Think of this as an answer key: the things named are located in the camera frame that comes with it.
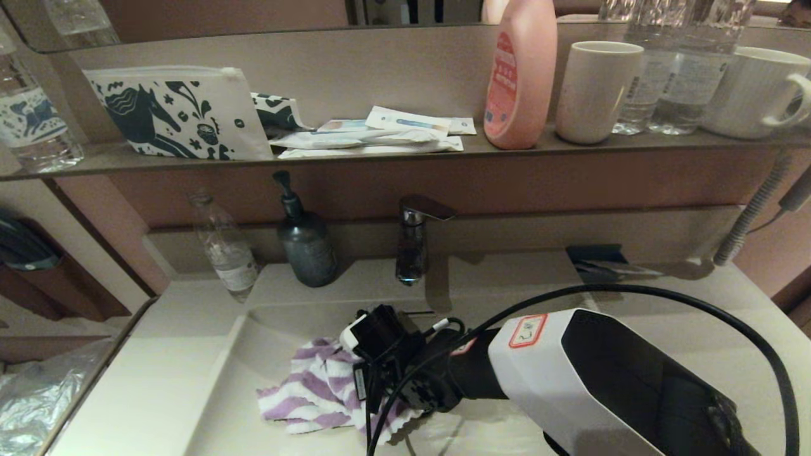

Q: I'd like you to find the small clear plastic bottle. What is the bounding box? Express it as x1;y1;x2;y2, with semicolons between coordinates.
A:
187;190;260;303

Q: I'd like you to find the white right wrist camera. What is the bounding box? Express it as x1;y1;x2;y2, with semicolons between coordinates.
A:
340;304;407;357

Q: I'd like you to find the chrome faucet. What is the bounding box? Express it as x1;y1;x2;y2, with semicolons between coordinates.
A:
395;194;457;286

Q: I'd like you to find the purple white striped towel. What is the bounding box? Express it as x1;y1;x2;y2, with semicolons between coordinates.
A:
257;338;425;438

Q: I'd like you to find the grey coiled hose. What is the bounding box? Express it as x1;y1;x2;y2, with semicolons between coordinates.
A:
713;152;796;267

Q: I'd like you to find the small blue patterned pouch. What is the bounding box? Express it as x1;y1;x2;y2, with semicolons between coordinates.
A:
249;92;314;139

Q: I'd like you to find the white packet blue stripe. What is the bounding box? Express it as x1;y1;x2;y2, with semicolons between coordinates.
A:
366;106;454;141

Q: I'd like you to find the water bottle blue label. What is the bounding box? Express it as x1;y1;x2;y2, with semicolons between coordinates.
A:
0;32;85;175

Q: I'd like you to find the clear water bottle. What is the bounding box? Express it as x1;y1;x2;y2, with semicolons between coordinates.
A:
648;0;758;136
613;0;674;136

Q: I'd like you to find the clear plastic bin bag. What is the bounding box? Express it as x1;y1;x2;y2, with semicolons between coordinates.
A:
0;339;118;456

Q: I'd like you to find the grey wall handset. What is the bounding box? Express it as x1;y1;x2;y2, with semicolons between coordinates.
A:
778;174;811;213

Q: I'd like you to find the white toothbrush packet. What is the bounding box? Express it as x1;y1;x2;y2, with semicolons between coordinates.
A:
268;127;446;151

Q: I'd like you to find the white handleless cup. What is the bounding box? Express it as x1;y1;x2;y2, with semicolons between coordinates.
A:
555;41;645;145

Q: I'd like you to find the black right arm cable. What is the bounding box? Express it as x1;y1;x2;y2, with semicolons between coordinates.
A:
366;284;800;456

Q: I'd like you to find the dark soap dispenser bottle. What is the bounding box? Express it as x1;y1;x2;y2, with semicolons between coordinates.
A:
272;170;340;289

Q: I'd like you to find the white pouch blue horse print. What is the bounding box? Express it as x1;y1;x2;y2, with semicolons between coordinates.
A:
82;65;274;162

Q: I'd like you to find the dark blue holder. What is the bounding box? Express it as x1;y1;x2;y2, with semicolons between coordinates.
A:
0;212;61;273

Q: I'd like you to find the white sink basin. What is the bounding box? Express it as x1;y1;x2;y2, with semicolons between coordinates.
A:
184;250;666;456

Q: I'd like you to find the wall mirror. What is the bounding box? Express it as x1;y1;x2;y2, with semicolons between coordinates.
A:
0;0;811;55

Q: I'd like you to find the pink lotion bottle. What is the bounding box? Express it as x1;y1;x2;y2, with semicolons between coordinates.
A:
483;0;558;151

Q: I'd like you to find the pale pink sachet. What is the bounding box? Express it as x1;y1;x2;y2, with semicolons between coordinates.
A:
317;118;370;134

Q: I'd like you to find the grey wall shelf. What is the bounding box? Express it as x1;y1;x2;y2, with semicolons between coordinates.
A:
0;124;811;184

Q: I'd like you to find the white tissue sheet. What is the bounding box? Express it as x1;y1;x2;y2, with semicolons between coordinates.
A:
575;260;665;278

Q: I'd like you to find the white mug with handle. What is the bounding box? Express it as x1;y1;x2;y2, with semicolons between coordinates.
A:
702;46;811;140

